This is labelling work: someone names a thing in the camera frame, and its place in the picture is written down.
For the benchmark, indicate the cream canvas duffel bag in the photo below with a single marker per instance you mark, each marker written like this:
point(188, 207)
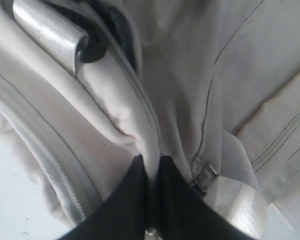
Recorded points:
point(87, 85)

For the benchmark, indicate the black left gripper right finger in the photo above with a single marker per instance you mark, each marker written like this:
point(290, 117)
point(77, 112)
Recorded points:
point(227, 210)

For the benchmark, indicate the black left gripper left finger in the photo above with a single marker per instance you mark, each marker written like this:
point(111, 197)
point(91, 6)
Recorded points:
point(123, 215)

